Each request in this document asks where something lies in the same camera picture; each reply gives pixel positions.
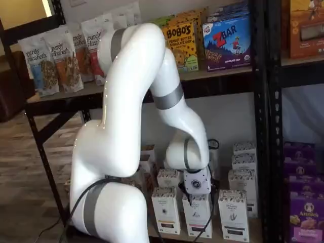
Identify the orange snack box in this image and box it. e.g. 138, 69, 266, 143
288, 0, 324, 59

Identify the granola bag red label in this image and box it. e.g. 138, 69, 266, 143
80, 19, 114, 86

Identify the wooden shelf board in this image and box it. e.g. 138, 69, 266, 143
26, 66, 254, 103
146, 217, 263, 243
280, 54, 324, 67

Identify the white box pink strip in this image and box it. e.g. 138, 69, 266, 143
182, 191, 213, 239

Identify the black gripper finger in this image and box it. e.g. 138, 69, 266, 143
211, 179, 220, 204
178, 182, 192, 205

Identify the white box green strip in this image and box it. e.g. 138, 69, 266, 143
218, 189, 251, 243

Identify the granola bag orange label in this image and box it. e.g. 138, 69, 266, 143
43, 26, 85, 93

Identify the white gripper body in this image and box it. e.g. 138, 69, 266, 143
183, 169, 212, 196

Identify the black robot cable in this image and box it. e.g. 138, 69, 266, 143
59, 138, 220, 243

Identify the white granola bag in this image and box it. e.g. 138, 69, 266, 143
126, 2, 142, 26
111, 11, 132, 31

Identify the purple Annie's box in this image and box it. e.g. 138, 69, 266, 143
288, 174, 324, 200
283, 156, 317, 178
282, 141, 316, 160
289, 196, 324, 243

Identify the green Bobo's apple pie box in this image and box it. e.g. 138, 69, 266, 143
150, 15, 175, 27

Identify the granola bag brown label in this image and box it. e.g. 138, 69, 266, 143
68, 24, 95, 83

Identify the small white box green print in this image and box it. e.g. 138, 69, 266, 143
63, 178, 72, 200

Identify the granola bag blue label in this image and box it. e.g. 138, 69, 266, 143
18, 34, 60, 98

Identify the black metal shelf rack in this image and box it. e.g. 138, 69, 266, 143
0, 0, 270, 243
268, 0, 324, 243

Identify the blue Z Bar box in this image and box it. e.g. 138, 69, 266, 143
207, 1, 250, 24
202, 15, 253, 72

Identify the small white box yellow print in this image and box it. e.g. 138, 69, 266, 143
139, 154, 154, 168
140, 144, 156, 156

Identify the yellow Bobo's peanut butter box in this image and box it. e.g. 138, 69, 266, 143
174, 7, 210, 62
161, 21, 199, 74

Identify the white box yellow strip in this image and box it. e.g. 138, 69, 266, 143
151, 186, 182, 235

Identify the dark brown couch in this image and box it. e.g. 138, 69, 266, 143
0, 50, 36, 124

